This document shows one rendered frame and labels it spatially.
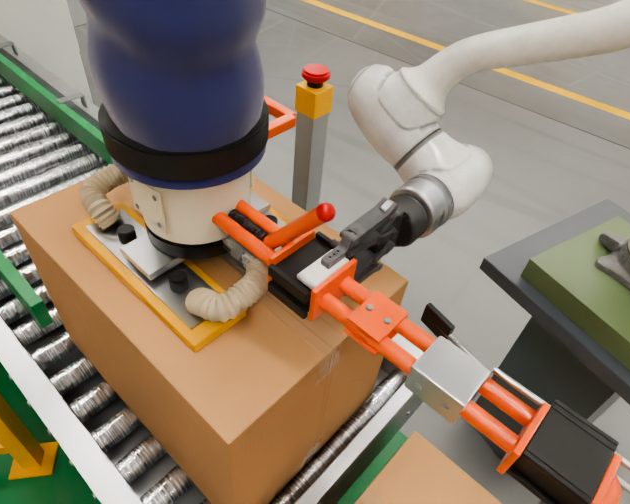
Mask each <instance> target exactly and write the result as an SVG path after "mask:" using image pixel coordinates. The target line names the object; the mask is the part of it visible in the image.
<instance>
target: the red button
mask: <svg viewBox="0 0 630 504"><path fill-rule="evenodd" d="M330 75H331V72H330V70H329V69H328V68H327V67H326V66H324V65H321V64H308V65H306V66H305V67H303V68H302V72H301V76H302V77H303V78H304V79H305V80H306V81H307V85H308V87H310V88H314V89H319V88H322V87H323V83H324V82H326V81H327V80H329V79H330Z"/></svg>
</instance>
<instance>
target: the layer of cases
mask: <svg viewBox="0 0 630 504"><path fill-rule="evenodd" d="M354 504H502V503H501V502H500V501H499V500H498V499H496V498H495V497H494V496H493V495H492V494H490V493H489V492H488V491H487V490H486V489H484V488H483V487H482V486H481V485H480V484H478V483H477V482H476V481H475V480H474V479H473V478H471V477H470V476H469V475H468V474H467V473H465V472H464V471H463V470H462V469H461V468H459V467H458V466H457V465H456V464H455V463H453V462H452V461H451V460H450V459H449V458H447V457H446V456H445V455H444V454H443V453H442V452H440V451H439V450H438V449H437V448H436V447H434V446H433V445H432V444H431V443H430V442H428V441H427V440H426V439H425V438H424V437H422V436H421V435H420V434H419V433H418V432H417V431H414V432H413V433H412V434H411V435H410V436H409V438H408V439H407V440H406V441H405V443H404V444H403V445H402V446H401V447H400V449H399V450H398V451H397V452H396V453H395V455H394V456H393V457H392V458H391V459H390V461H389V462H388V463H387V464H386V465H385V467H384V468H383V469H382V470H381V471H380V473H379V474H378V475H377V476H376V478H375V479H374V480H373V481H372V482H371V484H370V485H369V486H368V487H367V488H366V490H365V491H364V492H363V493H362V494H361V496H360V497H359V498H358V499H357V500H356V502H355V503H354Z"/></svg>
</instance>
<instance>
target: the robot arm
mask: <svg viewBox="0 0 630 504"><path fill-rule="evenodd" d="M629 47H630V0H621V1H619V2H617V3H614V4H611V5H608V6H605V7H601V8H598V9H594V10H590V11H585V12H581V13H576V14H571V15H567V16H562V17H557V18H552V19H547V20H543V21H538V22H533V23H528V24H523V25H519V26H514V27H509V28H504V29H500V30H495V31H490V32H486V33H482V34H478V35H475V36H471V37H468V38H465V39H463V40H460V41H458V42H456V43H454V44H452V45H450V46H448V47H446V48H444V49H443V50H441V51H440V52H438V53H437V54H435V55H434V56H432V57H431V58H430V59H428V60H427V61H426V62H424V63H423V64H421V65H419V66H416V67H410V68H407V67H402V68H401V69H400V70H399V71H398V72H395V71H394V70H393V69H392V68H391V67H389V66H386V65H379V64H374V65H371V66H367V67H365V68H363V69H362V70H361V71H360V72H359V73H358V74H357V75H356V76H355V77H354V79H353V80H352V82H351V84H350V86H349V89H348V99H347V102H348V106H349V109H350V112H351V114H352V116H353V118H354V120H355V122H356V124H357V125H358V127H359V129H360V130H361V132H362V133H363V134H364V136H365V137H366V139H367V140H368V141H369V143H370V144H371V145H372V146H373V148H374V149H375V150H376V151H377V152H378V153H379V154H380V155H381V156H382V157H383V158H384V159H385V160H386V161H387V162H388V163H390V164H391V166H392V167H393V168H394V169H395V170H396V171H397V173H398V174H399V175H400V177H401V179H402V181H403V182H404V184H403V185H401V186H400V187H398V188H397V189H396V190H394V191H393V192H392V194H391V195H390V197H389V199H388V198H386V197H383V198H382V199H381V200H380V201H379V202H378V203H377V204H376V206H374V207H373V208H372V209H370V210H369V211H368V212H366V213H365V214H363V215H362V216H361V217H359V218H358V219H357V220H355V221H354V222H353V223H351V224H350V225H348V226H347V227H346V228H344V229H343V230H342V231H341V232H340V234H339V236H340V237H341V240H340V241H337V240H336V239H333V240H332V241H331V243H330V246H332V247H333V248H334V249H332V250H331V251H329V252H328V253H326V254H325V255H324V256H322V257H321V258H319V259H318V260H317V261H315V262H314V263H312V264H311V265H310V266H308V267H307V268H305V269H304V270H303V271H301V272H300V273H299V274H297V279H298V280H300V281H301V282H302V283H304V284H305V285H306V286H308V287H309V288H310V289H311V290H313V289H314V288H315V287H316V286H318V285H319V284H320V283H322V282H323V281H324V280H325V279H327V278H328V277H329V276H331V275H332V274H333V273H334V272H336V271H337V270H338V269H340V268H341V267H342V266H343V265H345V264H346V263H347V262H349V260H348V259H347V258H345V257H348V258H351V257H352V256H353V255H355V256H356V260H357V265H356V270H355V275H354V280H355V281H356V282H358V283H359V284H361V283H362V282H363V281H364V280H366V279H367V278H368V277H369V276H371V275H372V274H373V273H375V272H377V271H379V270H381V269H382V267H383V265H382V264H381V263H380V259H381V258H382V257H383V256H384V255H386V254H388V253H389V252H390V251H391V250H392V249H393V248H394V247H406V246H409V245H411V244H412V243H414V242H415V241H416V240H417V239H418V238H424V237H427V236H429V235H430V234H432V233H433V232H434V231H435V230H436V229H438V228H439V227H440V226H442V225H443V224H444V223H446V222H447V221H448V220H450V219H453V218H456V217H457V216H459V215H461V214H462V213H464V212H465V211H466V210H468V209H469V208H470V207H471V206H472V205H473V204H474V203H475V202H476V201H477V200H478V199H479V198H480V196H481V195H482V194H483V193H484V191H485V190H486V188H487V187H488V185H489V183H490V181H491V178H492V175H493V164H492V161H491V158H490V157H489V155H488V154H487V153H486V152H485V151H484V150H483V149H481V148H479V147H476V146H473V145H470V144H461V143H459V142H457V141H455V140H454V139H453V138H451V137H450V136H449V135H447V134H446V133H445V132H444V131H443V130H442V129H441V127H440V126H439V125H438V122H439V120H440V117H441V116H442V115H443V114H444V113H445V100H446V97H447V95H448V93H449V92H450V90H451V89H452V88H453V87H454V86H455V85H456V84H457V83H458V82H459V81H461V80H462V79H463V78H465V77H467V76H469V75H471V74H474V73H477V72H481V71H486V70H492V69H499V68H506V67H514V66H522V65H529V64H537V63H545V62H552V61H560V60H568V59H576V58H583V57H590V56H596V55H602V54H607V53H611V52H615V51H619V50H623V49H626V48H629ZM352 232H353V233H354V234H351V233H352ZM599 240H600V241H601V242H602V243H603V244H604V245H605V246H606V247H607V248H608V249H609V250H610V251H611V252H612V253H610V254H609V255H607V256H604V257H599V258H598V259H597V260H596V262H595V263H594V264H595V266H596V268H597V269H599V270H601V271H603V272H605V273H607V274H608V275H610V276H612V277H613V278H614V279H616V280H617V281H619V282H620V283H621V284H623V285H624V286H626V287H627V288H628V289H630V238H627V239H626V238H624V237H622V236H620V235H617V234H615V233H613V232H611V231H608V230H605V231H604V233H603V234H601V235H600V236H599Z"/></svg>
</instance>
